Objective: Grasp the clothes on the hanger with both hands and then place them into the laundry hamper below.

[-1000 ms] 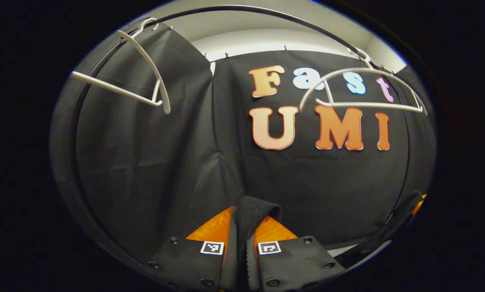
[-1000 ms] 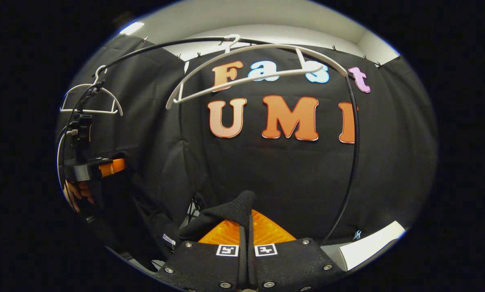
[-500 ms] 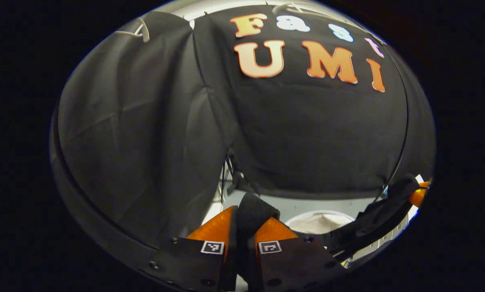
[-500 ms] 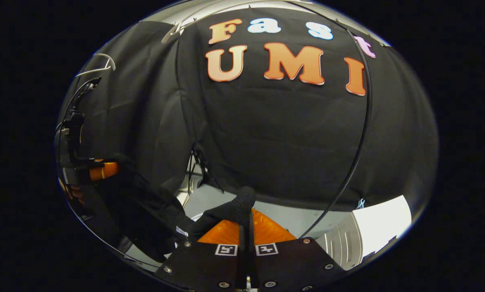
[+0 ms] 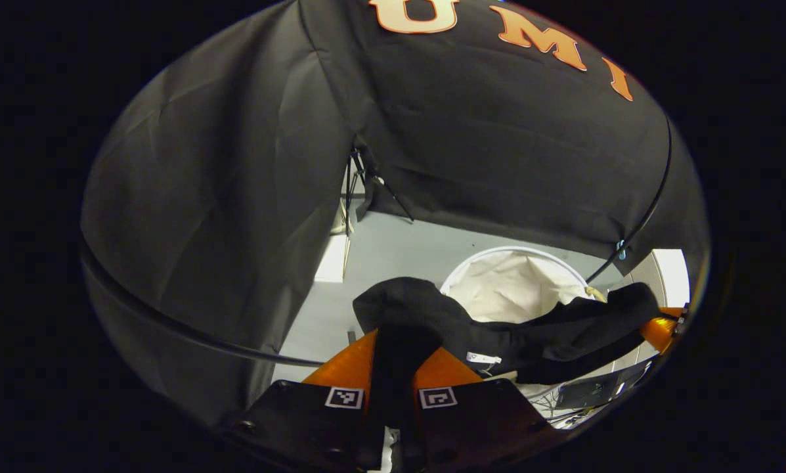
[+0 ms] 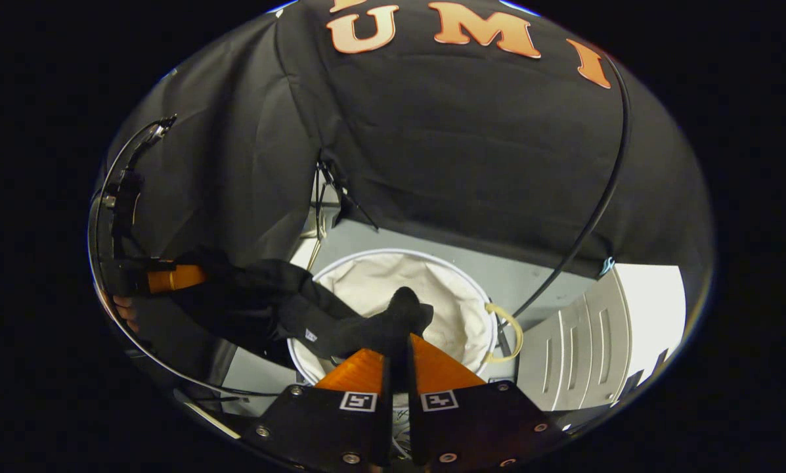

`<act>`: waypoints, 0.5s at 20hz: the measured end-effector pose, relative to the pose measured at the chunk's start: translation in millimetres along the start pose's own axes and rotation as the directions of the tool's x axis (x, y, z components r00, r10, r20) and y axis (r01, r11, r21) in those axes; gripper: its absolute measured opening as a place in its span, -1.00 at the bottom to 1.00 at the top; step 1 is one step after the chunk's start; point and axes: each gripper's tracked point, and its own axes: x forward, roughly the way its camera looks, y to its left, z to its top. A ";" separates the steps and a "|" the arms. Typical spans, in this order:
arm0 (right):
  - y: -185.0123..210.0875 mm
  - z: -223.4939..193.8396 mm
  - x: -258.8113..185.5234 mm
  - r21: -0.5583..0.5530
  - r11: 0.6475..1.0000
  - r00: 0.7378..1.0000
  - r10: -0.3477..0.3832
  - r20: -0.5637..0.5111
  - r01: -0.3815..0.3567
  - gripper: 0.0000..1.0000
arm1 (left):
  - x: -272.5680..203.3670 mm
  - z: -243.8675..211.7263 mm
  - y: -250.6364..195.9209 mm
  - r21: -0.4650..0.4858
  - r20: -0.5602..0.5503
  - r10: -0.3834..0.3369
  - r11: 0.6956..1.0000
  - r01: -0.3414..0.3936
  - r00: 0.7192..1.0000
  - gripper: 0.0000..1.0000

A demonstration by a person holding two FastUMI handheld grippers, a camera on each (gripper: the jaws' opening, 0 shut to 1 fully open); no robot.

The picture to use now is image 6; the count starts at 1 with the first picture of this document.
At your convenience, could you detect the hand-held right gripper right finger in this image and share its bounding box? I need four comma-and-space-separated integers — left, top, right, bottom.
406, 334, 567, 470

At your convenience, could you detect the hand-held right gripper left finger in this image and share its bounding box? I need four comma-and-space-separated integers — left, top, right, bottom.
242, 348, 391, 473

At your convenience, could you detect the black jacket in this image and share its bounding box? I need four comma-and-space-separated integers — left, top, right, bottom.
169, 246, 436, 375

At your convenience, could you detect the white laundry hamper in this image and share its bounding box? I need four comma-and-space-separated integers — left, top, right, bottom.
286, 248, 526, 461

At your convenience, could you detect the black clothes rack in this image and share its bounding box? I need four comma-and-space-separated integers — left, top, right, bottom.
508, 53, 632, 323

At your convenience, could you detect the white ribbed panel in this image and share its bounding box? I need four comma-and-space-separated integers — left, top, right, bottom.
516, 268, 633, 413

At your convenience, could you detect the black folding stand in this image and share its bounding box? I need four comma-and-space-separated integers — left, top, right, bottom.
313, 154, 380, 232

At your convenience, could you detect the black backdrop cloth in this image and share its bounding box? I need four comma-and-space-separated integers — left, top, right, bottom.
100, 0, 715, 342

